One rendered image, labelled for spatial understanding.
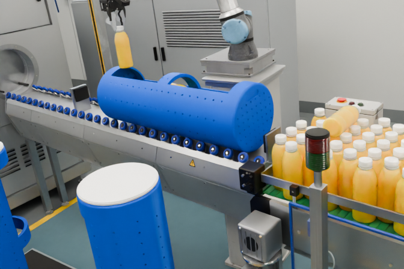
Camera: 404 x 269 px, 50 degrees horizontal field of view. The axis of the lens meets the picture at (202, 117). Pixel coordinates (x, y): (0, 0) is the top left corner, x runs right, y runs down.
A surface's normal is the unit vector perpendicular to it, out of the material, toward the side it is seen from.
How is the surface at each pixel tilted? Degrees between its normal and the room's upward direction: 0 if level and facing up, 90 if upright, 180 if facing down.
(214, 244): 0
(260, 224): 0
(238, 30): 97
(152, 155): 71
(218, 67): 90
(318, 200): 90
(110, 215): 90
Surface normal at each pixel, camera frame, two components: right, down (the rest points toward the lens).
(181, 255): -0.11, -0.93
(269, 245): 0.75, 0.15
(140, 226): 0.53, 0.24
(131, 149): -0.65, 0.00
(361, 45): -0.56, 0.35
